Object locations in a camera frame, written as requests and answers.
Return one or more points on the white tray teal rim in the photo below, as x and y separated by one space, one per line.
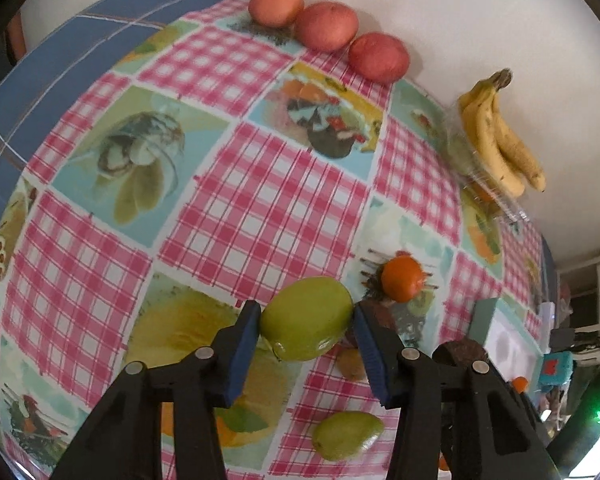
509 345

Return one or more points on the red apple left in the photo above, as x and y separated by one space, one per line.
275 13

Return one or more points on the brown kiwi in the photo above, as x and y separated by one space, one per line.
350 364

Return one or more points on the small dark avocado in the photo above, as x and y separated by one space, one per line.
372 322

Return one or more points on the green mango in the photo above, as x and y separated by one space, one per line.
306 318
343 435

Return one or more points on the red apple middle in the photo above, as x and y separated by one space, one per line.
326 26

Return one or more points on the red apple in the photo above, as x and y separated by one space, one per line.
379 57
326 26
275 13

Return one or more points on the black power adapter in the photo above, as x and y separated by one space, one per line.
562 338

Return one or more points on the blue tablecloth underlay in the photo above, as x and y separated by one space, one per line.
50 78

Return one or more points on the yellow banana bunch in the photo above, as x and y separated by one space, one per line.
502 152

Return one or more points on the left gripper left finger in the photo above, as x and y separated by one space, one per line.
121 438

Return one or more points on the clear plastic fruit container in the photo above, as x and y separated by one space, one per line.
472 175

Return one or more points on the orange tangerine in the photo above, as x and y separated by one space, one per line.
443 465
520 384
402 278

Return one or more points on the pink checkered fruit tablecloth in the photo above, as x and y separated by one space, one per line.
214 163

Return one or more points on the teal box red label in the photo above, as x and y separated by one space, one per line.
556 370

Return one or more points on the orange tangerine on tablecloth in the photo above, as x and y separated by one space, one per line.
402 278

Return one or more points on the large dark avocado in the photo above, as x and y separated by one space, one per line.
460 353

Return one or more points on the red apple right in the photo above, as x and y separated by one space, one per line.
379 57

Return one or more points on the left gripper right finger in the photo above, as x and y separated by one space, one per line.
481 425

